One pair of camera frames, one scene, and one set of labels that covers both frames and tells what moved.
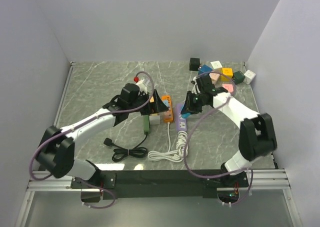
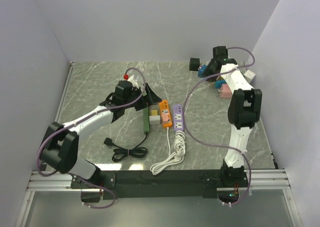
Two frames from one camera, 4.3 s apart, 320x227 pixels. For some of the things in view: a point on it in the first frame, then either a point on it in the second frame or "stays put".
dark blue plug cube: x=204 y=68 stays put
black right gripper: x=188 y=107 → x=206 y=72
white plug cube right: x=248 y=76 stays put
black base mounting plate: x=158 y=184 stays put
